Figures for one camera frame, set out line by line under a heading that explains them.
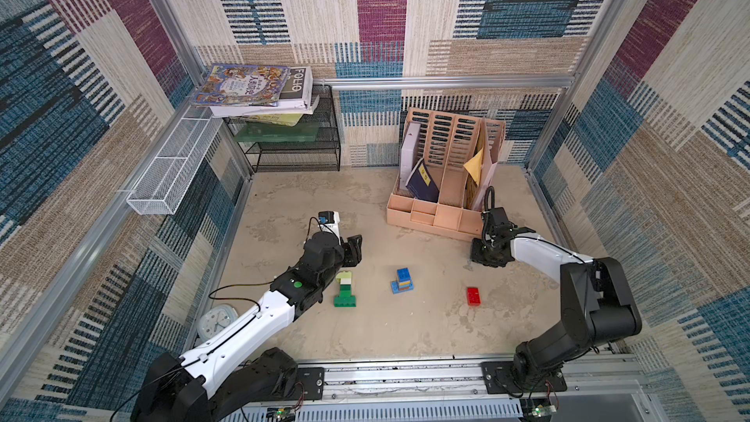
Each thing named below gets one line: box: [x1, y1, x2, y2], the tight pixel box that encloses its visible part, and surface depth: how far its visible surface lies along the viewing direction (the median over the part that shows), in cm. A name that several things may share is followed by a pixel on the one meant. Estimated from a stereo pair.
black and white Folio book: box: [209, 65, 320, 118], surface depth 83 cm
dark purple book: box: [405, 157, 441, 204], surface depth 104 cm
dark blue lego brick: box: [396, 267, 412, 283], surface depth 85 cm
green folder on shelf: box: [234, 122, 320, 143], surface depth 97 cm
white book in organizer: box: [400, 123, 421, 189], surface depth 103 cm
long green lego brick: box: [333, 295, 357, 308], surface depth 87 cm
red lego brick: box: [466, 286, 482, 307], surface depth 88 cm
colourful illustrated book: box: [192, 63, 292, 107], surface depth 83 cm
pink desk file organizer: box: [386, 107, 506, 241], surface depth 102 cm
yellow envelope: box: [462, 147, 484, 185], surface depth 88 cm
